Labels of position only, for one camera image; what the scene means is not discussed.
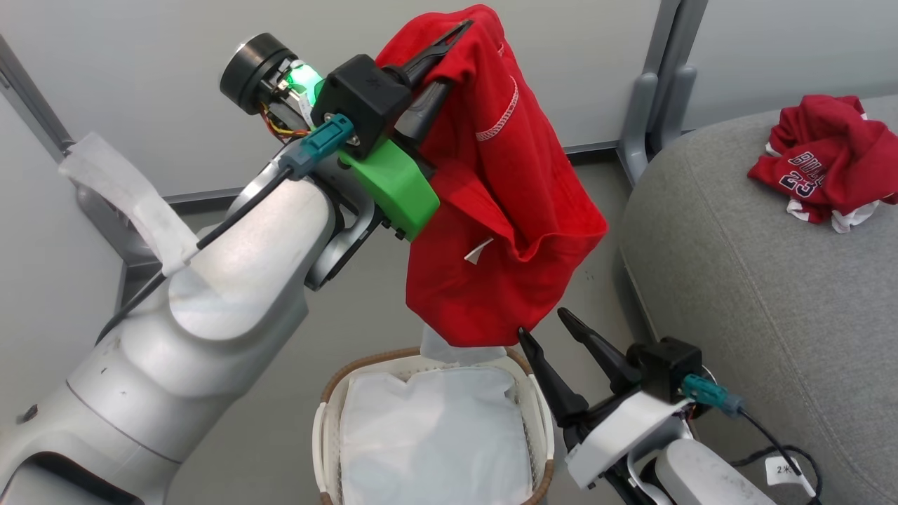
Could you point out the grey partition foot with caster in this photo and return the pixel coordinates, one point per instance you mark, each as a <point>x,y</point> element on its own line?
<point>105,230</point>

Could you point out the teal right camera connector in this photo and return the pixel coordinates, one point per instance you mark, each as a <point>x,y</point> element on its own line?
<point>712,396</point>

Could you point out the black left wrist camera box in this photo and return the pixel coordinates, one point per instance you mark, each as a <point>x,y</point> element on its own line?
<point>365,95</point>

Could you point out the grey slanted partition post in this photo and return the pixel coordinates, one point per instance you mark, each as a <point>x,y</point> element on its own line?
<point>28,98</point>

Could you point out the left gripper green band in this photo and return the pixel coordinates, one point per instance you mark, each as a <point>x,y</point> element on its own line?
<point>393,186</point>

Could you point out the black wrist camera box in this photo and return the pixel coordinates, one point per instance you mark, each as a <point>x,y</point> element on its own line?
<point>666,368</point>
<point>365,95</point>

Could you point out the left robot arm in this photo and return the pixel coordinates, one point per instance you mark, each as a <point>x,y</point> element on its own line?
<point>210,322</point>

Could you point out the grey fabric sofa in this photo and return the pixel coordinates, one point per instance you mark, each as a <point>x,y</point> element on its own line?
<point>758,294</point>

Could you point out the teal camera connector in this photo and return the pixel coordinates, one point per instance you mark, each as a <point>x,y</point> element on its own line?
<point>712,396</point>
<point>319,144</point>

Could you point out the red basketball jersey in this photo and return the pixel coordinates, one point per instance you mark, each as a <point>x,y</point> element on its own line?
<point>835,154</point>

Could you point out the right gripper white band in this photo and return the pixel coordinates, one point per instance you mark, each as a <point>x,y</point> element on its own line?
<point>621,428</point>

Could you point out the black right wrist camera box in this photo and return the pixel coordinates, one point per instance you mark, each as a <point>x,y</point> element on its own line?
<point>666,368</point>

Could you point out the red shorts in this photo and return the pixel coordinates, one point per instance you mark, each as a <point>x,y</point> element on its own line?
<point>505,210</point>

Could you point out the white tape strip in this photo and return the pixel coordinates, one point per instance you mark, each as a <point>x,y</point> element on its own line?
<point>133,196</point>

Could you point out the teal left camera connector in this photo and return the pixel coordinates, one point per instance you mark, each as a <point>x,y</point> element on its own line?
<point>319,144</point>

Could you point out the white brown laundry basket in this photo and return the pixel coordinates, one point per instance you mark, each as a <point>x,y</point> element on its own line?
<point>324,428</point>

